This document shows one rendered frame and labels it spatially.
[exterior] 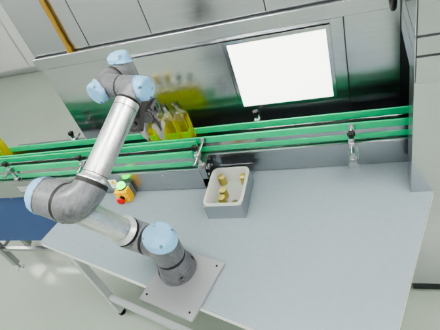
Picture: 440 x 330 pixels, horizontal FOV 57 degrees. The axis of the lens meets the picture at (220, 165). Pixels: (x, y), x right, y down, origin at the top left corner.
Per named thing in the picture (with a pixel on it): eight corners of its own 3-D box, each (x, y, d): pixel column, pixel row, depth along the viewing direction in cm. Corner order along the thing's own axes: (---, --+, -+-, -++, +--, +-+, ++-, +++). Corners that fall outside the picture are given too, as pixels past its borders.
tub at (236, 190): (254, 179, 186) (249, 165, 181) (246, 217, 171) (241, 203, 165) (218, 181, 192) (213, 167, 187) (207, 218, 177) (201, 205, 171)
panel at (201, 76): (338, 94, 177) (329, 20, 156) (337, 99, 175) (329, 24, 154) (154, 116, 207) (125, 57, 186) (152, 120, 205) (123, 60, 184)
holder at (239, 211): (255, 171, 190) (251, 159, 185) (246, 217, 171) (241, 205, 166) (220, 173, 196) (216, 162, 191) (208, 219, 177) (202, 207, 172)
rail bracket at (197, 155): (211, 150, 189) (202, 129, 181) (202, 176, 178) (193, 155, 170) (204, 151, 190) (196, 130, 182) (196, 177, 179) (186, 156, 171)
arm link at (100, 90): (105, 86, 122) (126, 66, 129) (80, 84, 128) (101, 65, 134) (116, 107, 128) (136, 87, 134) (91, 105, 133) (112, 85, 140)
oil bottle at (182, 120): (200, 143, 197) (185, 107, 183) (197, 150, 193) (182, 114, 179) (189, 143, 199) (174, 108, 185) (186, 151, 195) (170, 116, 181)
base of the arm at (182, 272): (186, 290, 151) (178, 275, 145) (153, 282, 158) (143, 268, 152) (202, 256, 161) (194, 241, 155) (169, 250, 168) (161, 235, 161)
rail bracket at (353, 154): (360, 156, 174) (356, 114, 159) (361, 184, 162) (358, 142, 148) (348, 157, 175) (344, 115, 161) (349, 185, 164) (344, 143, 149)
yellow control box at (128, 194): (137, 192, 204) (130, 181, 199) (131, 203, 198) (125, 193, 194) (124, 192, 206) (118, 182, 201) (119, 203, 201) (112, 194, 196)
